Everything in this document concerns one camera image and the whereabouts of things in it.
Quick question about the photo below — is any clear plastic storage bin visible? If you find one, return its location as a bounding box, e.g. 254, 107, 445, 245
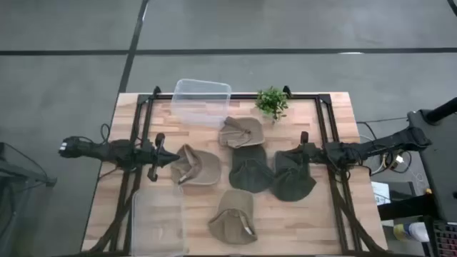
131, 185, 189, 257
171, 79, 232, 129

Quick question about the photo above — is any green plant in white pot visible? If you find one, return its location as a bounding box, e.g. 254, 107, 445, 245
255, 86, 290, 124

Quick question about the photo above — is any black plastic crate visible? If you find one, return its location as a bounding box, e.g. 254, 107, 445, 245
432, 221, 457, 257

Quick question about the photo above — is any thin black floor cable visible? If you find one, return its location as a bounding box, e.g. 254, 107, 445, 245
356, 116, 408, 125

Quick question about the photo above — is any white and yellow bottle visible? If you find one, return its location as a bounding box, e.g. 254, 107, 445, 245
392, 221, 431, 243

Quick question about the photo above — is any grey metal stand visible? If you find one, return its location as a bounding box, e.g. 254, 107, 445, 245
0, 141, 58, 257

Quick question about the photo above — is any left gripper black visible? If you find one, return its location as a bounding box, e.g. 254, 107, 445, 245
141, 132, 181, 182

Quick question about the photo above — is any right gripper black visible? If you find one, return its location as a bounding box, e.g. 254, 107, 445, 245
285, 131, 326, 168

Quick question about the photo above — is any black power strip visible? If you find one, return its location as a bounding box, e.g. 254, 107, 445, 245
387, 151, 405, 168

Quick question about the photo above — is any black metal frame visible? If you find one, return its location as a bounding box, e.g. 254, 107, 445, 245
81, 85, 390, 257

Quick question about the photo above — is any beige baseball cap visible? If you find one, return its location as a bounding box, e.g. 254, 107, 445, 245
170, 143, 222, 186
219, 116, 266, 149
208, 188, 258, 246

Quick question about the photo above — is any black equipment stand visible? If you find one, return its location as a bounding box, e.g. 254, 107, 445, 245
377, 96, 457, 223

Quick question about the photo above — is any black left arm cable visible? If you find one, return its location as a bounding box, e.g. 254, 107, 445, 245
99, 123, 112, 144

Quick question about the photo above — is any white paper sheet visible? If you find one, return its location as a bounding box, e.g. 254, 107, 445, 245
371, 181, 392, 206

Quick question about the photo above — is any dark green baseball cap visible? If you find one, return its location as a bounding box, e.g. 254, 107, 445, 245
273, 148, 317, 203
228, 144, 276, 193

